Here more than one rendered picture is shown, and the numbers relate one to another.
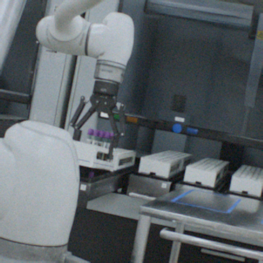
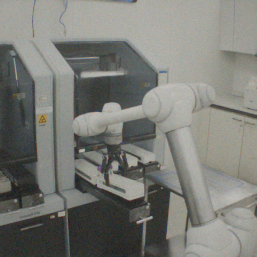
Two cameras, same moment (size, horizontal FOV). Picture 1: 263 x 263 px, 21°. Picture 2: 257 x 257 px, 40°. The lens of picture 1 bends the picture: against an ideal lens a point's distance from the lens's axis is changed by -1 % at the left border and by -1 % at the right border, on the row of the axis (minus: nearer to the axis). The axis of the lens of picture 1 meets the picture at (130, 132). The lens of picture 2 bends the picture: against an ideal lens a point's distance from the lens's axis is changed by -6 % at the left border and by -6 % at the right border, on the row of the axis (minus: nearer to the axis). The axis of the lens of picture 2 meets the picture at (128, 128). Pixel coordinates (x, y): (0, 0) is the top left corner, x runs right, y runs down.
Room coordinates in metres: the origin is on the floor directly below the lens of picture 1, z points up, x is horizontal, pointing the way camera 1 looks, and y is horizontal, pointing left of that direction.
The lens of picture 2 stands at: (0.89, 1.48, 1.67)
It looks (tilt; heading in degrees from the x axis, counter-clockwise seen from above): 15 degrees down; 310
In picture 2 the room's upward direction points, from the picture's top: 2 degrees clockwise
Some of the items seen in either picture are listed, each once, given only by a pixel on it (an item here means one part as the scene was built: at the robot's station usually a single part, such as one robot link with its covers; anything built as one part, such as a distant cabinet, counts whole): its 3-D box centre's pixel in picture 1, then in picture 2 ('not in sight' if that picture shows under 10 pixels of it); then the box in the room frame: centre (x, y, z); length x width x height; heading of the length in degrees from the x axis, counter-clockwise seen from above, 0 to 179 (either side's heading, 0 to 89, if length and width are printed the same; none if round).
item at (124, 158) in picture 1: (111, 159); (87, 171); (2.41, 0.04, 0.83); 0.30 x 0.10 x 0.06; 168
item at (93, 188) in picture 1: (95, 179); (104, 190); (2.24, 0.08, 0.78); 0.73 x 0.14 x 0.09; 168
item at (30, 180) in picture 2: (4, 132); (26, 182); (2.50, 0.44, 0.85); 0.12 x 0.02 x 0.06; 79
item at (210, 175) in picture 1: (204, 175); (117, 158); (2.46, -0.28, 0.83); 0.30 x 0.10 x 0.06; 168
